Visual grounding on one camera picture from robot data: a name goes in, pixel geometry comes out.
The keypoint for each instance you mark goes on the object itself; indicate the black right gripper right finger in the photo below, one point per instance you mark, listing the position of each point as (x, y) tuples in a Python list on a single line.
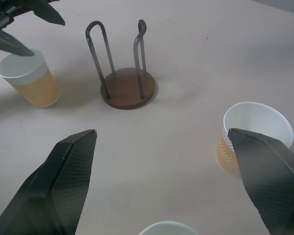
[(267, 176)]

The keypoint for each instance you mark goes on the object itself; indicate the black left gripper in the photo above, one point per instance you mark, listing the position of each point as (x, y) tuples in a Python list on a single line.
[(2, 12)]

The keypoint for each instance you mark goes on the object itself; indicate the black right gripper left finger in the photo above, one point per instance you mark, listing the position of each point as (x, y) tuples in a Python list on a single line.
[(63, 176)]

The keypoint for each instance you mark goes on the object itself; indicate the ribbed orange paper cup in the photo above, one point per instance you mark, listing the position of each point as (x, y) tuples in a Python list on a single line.
[(237, 137)]

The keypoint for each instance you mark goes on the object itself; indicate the smooth orange paper cup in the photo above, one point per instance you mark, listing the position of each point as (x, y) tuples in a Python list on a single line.
[(31, 78)]

